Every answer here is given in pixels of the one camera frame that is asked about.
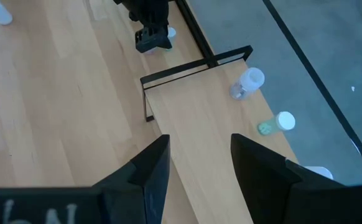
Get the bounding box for green vial white cap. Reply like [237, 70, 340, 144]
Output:
[165, 27, 177, 52]

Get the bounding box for clear bottle white pills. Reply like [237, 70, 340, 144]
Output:
[229, 67, 266, 101]

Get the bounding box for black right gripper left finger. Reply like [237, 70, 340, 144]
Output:
[92, 134, 171, 224]

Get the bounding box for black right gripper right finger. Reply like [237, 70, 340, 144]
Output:
[230, 133, 345, 224]

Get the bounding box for teal vial white cap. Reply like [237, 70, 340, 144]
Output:
[257, 111, 297, 136]

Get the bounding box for wooden shelf black frame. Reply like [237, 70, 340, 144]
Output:
[139, 45, 300, 224]

